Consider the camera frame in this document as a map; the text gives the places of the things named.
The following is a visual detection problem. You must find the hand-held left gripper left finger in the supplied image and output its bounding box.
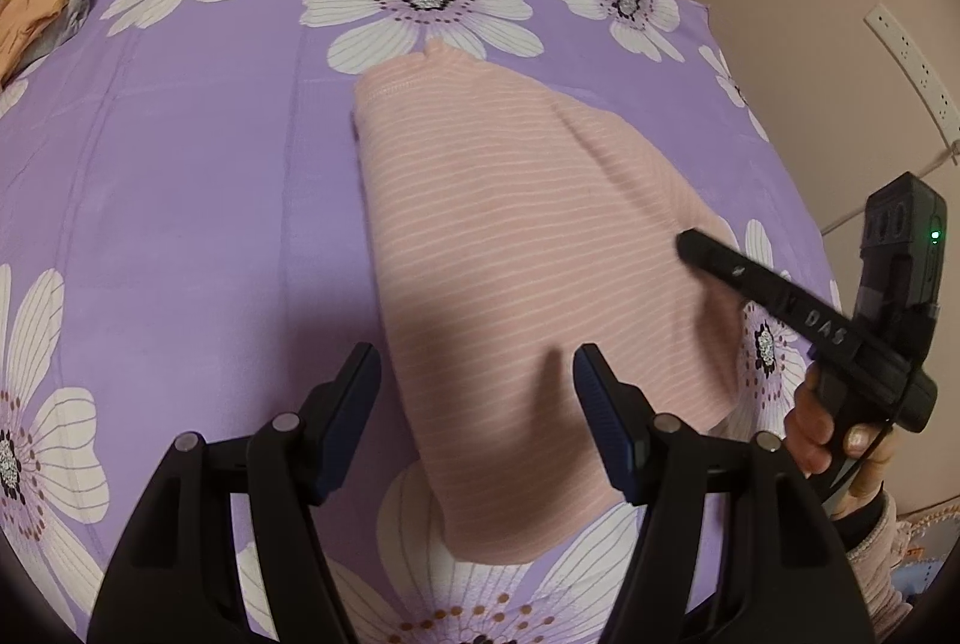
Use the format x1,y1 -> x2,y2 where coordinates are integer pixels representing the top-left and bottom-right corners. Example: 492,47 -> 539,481
86,342 -> 383,644

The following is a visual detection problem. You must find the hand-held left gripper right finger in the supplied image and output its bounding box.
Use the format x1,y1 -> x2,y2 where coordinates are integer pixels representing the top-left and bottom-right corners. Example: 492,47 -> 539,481
572,344 -> 878,644

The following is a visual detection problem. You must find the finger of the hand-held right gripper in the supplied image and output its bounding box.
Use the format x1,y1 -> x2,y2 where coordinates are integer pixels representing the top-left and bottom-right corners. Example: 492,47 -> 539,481
676,228 -> 863,360

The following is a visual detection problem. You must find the pink striped knit sweater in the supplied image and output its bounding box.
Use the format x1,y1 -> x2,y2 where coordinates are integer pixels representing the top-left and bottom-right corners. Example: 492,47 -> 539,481
351,43 -> 751,564

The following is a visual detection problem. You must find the person's right forearm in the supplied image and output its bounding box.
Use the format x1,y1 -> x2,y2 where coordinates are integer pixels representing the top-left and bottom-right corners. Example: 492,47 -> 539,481
831,490 -> 927,644

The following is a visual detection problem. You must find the person's right hand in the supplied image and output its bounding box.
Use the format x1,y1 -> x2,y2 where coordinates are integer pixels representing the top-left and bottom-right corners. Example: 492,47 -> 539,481
791,378 -> 895,519

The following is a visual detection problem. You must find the white power strip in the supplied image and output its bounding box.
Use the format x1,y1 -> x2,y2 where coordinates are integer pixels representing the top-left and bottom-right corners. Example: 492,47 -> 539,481
862,3 -> 960,145

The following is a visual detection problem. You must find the purple floral bedsheet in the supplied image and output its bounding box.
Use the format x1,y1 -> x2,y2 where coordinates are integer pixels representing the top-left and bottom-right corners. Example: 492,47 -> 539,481
0,0 -> 845,644

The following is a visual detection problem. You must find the folded light orange cloth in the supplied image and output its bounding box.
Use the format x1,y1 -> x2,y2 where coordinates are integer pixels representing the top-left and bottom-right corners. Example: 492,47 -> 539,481
0,0 -> 80,85

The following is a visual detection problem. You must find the white cable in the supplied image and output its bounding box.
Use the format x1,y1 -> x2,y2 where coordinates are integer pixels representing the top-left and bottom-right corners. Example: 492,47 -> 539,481
820,140 -> 960,236

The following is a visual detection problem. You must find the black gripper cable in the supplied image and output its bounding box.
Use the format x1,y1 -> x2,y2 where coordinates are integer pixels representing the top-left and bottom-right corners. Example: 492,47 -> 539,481
816,415 -> 897,510

